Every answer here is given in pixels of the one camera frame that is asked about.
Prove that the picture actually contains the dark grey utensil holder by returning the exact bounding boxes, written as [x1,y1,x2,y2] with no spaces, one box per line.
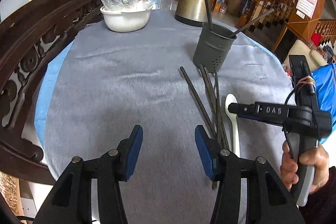
[193,22,237,73]

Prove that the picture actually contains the blue under cloth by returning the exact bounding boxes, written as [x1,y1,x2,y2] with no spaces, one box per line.
[34,42,73,147]

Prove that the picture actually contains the wooden stair railing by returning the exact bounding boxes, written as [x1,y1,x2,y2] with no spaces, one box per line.
[236,0,335,50]

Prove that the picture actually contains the white bowl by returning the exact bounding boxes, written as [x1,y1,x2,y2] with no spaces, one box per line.
[100,2,154,33]

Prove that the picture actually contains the grey table cloth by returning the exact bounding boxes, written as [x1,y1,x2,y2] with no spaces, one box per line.
[43,9,296,224]

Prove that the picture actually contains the person's right hand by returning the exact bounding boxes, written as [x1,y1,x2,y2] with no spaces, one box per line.
[280,141,330,195]

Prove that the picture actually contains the beige sofa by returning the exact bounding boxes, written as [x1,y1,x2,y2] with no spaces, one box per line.
[283,39,327,72]

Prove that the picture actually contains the white plastic spoon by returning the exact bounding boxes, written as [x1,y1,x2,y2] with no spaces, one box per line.
[224,94,240,157]

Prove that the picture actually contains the brass electric kettle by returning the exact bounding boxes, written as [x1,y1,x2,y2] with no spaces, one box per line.
[175,0,207,27]

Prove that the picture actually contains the dark carved wooden sideboard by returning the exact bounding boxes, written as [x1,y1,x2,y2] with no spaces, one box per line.
[1,0,102,185]

